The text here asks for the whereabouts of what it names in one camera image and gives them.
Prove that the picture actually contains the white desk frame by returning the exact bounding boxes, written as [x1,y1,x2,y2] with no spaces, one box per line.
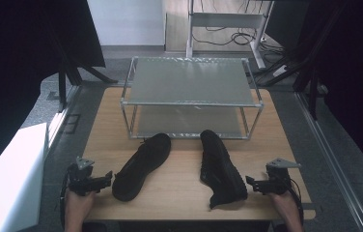
[184,0,276,71]

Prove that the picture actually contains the metal floor rail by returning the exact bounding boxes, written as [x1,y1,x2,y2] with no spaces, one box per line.
[293,91,363,232]

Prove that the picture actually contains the white box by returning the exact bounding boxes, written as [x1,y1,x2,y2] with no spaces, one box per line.
[0,121,49,232]

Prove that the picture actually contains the white power strip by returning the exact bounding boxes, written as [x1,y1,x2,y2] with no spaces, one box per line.
[271,64,289,78]

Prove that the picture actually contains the black metal stand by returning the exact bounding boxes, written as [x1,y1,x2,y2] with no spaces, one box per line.
[252,6,348,121]
[47,28,120,113]

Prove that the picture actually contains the black curtain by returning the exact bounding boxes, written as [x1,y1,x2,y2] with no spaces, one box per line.
[0,0,107,185]
[265,0,363,185]

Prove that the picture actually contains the metal two-tier shoe rack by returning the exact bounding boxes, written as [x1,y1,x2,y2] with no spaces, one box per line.
[119,55,265,141]

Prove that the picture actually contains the black shoe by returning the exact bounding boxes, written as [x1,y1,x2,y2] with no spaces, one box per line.
[199,129,249,211]
[111,131,173,203]

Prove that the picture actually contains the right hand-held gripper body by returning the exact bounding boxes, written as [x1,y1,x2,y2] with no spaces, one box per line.
[258,157,302,196]

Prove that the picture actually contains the black floor cables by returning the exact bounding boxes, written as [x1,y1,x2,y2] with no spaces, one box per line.
[191,0,288,64]

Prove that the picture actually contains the person's right hand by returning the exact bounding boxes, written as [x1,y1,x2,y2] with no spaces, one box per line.
[266,188,300,221]

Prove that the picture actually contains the right hand-held gripper cable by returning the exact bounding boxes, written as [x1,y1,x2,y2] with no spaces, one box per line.
[286,177,305,228]

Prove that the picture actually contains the person's left hand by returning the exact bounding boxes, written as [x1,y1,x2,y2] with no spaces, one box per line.
[64,188,97,221]

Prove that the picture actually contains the floor outlet cover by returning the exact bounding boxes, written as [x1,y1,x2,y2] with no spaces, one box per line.
[61,112,82,135]

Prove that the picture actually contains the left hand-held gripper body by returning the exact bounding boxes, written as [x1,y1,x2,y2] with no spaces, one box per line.
[68,156,107,197]

